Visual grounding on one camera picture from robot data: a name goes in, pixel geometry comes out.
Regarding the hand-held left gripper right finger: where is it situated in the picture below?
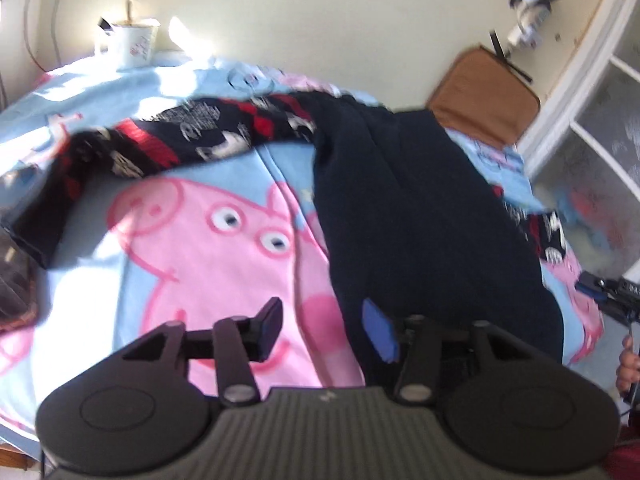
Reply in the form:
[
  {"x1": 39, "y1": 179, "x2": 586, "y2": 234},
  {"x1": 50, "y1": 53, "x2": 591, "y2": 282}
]
[{"x1": 361, "y1": 298, "x2": 531, "y2": 407}]

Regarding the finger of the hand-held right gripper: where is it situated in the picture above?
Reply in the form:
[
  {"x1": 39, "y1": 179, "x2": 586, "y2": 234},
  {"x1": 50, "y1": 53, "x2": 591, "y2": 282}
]
[{"x1": 575, "y1": 271, "x2": 615, "y2": 307}]

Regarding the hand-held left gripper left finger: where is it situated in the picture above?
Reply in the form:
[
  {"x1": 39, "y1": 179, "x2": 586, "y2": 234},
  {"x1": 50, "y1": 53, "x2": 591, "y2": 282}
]
[{"x1": 121, "y1": 297, "x2": 285, "y2": 407}]

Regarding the navy patterned sweater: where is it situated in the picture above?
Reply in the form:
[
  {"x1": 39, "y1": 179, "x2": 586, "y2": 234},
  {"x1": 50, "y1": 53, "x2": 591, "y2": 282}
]
[{"x1": 7, "y1": 91, "x2": 568, "y2": 386}]

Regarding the person's right hand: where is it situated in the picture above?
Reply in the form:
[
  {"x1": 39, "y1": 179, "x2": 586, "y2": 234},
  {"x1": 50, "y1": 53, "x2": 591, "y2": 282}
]
[{"x1": 616, "y1": 335, "x2": 640, "y2": 402}]

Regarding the cartoon pig printed blanket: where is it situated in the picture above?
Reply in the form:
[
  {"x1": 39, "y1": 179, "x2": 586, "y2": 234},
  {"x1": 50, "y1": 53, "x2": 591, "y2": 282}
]
[{"x1": 0, "y1": 55, "x2": 606, "y2": 443}]

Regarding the white frosted glass door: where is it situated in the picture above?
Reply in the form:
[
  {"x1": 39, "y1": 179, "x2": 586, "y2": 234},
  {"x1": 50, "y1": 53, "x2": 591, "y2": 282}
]
[{"x1": 516, "y1": 0, "x2": 640, "y2": 283}]

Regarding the brown seat cushion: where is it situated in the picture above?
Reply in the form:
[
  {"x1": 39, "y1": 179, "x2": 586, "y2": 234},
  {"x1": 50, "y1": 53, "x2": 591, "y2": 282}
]
[{"x1": 427, "y1": 47, "x2": 542, "y2": 147}]

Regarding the white power strip with plug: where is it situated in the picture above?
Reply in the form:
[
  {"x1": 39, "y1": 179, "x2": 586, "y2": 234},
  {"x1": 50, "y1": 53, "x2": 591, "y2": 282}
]
[{"x1": 474, "y1": 0, "x2": 571, "y2": 85}]

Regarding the dark cloth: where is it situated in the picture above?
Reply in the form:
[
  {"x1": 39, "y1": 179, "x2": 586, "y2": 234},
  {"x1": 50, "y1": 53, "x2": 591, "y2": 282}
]
[{"x1": 0, "y1": 227, "x2": 40, "y2": 333}]

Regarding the white paper cup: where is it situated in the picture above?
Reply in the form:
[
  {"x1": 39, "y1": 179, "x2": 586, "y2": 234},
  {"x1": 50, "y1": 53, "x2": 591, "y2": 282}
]
[{"x1": 95, "y1": 16, "x2": 162, "y2": 70}]

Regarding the thin wall cable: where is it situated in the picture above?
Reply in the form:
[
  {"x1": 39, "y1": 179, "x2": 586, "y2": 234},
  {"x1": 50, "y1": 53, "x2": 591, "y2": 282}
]
[{"x1": 22, "y1": 0, "x2": 48, "y2": 73}]

